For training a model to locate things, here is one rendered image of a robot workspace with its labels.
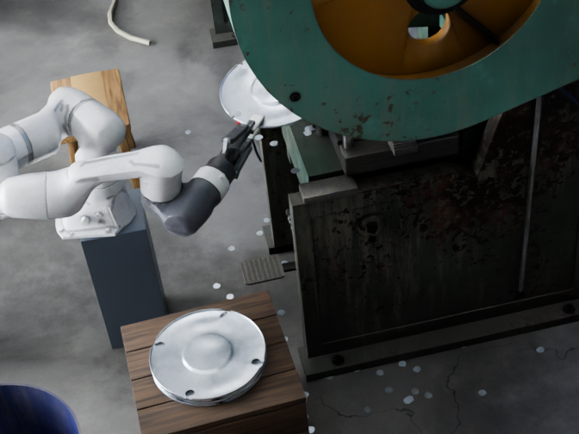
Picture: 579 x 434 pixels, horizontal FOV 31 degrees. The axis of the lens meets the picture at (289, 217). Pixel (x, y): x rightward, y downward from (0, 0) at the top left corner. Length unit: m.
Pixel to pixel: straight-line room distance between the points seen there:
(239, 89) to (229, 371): 0.73
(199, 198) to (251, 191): 1.23
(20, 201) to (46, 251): 1.15
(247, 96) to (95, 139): 0.41
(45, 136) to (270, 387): 0.83
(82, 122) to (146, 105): 1.45
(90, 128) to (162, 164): 0.35
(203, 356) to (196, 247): 0.89
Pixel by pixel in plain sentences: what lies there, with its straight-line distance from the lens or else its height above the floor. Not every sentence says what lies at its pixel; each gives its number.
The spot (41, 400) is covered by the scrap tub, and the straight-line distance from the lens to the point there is 2.59.
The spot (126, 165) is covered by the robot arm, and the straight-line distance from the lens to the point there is 2.40.
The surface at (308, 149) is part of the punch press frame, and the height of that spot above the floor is 0.64.
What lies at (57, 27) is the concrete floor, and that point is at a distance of 4.73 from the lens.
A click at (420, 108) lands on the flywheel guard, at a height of 1.01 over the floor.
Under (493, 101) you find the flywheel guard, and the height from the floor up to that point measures 0.99.
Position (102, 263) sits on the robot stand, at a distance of 2.98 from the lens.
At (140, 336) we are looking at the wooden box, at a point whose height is 0.35.
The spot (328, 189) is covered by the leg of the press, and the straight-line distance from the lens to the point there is 2.65.
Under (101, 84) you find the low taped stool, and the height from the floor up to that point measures 0.33.
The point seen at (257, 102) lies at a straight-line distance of 2.72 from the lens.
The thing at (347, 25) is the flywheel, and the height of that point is 1.20.
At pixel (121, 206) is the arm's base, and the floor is 0.51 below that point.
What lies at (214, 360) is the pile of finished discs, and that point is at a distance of 2.63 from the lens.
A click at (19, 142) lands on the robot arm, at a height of 0.85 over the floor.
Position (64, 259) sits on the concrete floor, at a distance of 3.55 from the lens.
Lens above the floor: 2.38
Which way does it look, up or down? 42 degrees down
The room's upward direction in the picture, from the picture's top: 6 degrees counter-clockwise
